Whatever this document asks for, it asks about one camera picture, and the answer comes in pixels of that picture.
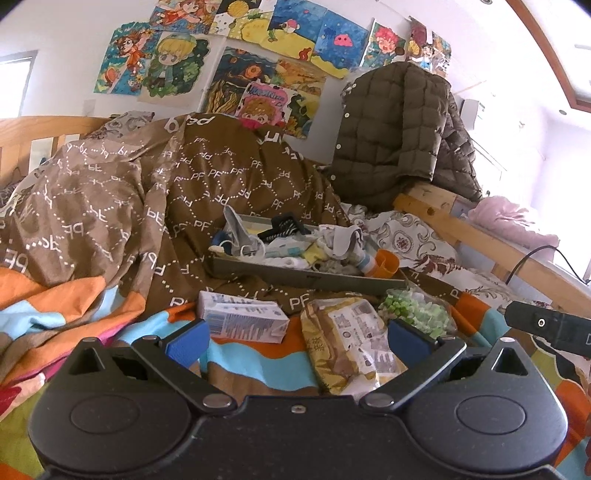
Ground small white carton box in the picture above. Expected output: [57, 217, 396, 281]
[197, 290, 290, 345]

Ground pale pink cloth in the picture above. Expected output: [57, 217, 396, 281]
[465, 194, 560, 251]

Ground yellow cloth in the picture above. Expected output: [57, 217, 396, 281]
[302, 248, 334, 269]

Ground wooden frame trim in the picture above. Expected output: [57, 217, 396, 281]
[507, 0, 591, 112]

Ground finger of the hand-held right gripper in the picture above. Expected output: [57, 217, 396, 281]
[503, 301, 563, 345]

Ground grey tray with cartoon print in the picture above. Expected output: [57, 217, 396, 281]
[208, 212, 410, 297]

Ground brown patterned quilt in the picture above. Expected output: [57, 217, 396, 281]
[0, 111, 459, 320]

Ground olive puffer jacket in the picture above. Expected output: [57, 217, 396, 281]
[322, 61, 484, 212]

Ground group of cartoon wall drawings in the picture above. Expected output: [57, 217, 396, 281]
[93, 0, 454, 140]

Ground navy striped sock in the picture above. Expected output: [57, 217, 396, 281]
[257, 212, 313, 241]

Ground brown snack packet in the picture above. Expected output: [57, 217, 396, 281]
[299, 296, 408, 396]

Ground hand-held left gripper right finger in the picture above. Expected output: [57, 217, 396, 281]
[359, 318, 540, 412]

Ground colourful striped blanket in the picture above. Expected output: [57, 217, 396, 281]
[0, 267, 591, 468]

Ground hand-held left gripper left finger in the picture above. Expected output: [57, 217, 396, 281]
[65, 318, 237, 414]

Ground bag of green snacks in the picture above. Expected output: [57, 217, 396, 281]
[378, 286, 459, 343]

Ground wooden bed frame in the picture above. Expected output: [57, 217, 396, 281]
[0, 115, 591, 297]

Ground white sock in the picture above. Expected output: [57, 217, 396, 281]
[223, 205, 267, 258]

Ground bright window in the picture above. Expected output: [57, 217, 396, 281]
[0, 49, 38, 119]

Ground black cable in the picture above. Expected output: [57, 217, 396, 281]
[505, 246, 591, 285]

